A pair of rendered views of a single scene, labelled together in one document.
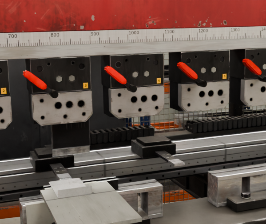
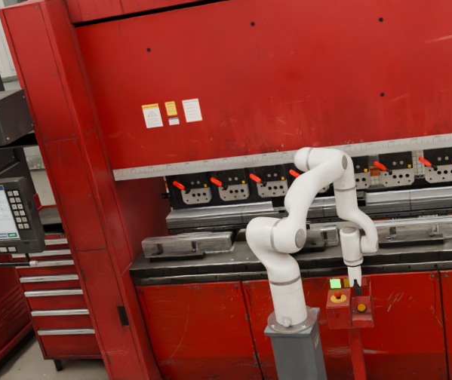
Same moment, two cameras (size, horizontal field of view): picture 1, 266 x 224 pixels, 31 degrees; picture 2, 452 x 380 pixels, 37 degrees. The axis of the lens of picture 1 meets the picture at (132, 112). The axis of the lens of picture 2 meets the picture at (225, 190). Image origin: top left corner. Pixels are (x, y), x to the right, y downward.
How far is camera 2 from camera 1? 2.34 m
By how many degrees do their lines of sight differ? 38
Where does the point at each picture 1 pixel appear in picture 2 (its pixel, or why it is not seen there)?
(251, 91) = (385, 178)
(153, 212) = (331, 243)
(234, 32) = (369, 145)
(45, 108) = (263, 189)
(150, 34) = not seen: hidden behind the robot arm
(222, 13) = (359, 135)
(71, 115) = (277, 192)
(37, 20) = (255, 148)
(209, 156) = (398, 206)
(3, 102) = (244, 187)
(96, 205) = not seen: hidden behind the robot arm
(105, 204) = not seen: hidden behind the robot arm
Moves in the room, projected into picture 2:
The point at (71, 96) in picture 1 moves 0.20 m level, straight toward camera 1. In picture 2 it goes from (275, 183) to (259, 200)
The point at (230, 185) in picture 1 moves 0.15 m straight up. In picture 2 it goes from (381, 231) to (377, 203)
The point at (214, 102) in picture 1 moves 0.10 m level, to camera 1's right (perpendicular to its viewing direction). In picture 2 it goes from (361, 185) to (380, 185)
